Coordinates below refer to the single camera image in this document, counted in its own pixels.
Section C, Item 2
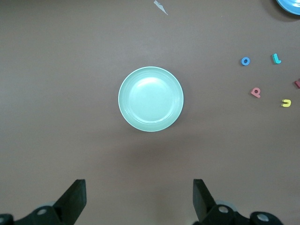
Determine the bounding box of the brown table cover sheet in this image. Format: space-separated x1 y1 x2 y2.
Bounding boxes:
0 0 300 225

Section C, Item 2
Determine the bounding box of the blue plate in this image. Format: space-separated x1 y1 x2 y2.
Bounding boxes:
276 0 300 15

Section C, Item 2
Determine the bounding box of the white tape scrap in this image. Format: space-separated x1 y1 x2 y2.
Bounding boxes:
153 0 169 15

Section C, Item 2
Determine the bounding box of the pale green plate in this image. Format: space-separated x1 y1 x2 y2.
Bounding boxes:
118 66 185 133

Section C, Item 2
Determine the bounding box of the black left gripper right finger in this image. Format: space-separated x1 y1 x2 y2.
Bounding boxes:
193 179 282 225

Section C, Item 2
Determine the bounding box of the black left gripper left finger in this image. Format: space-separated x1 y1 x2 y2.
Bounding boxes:
0 179 87 225

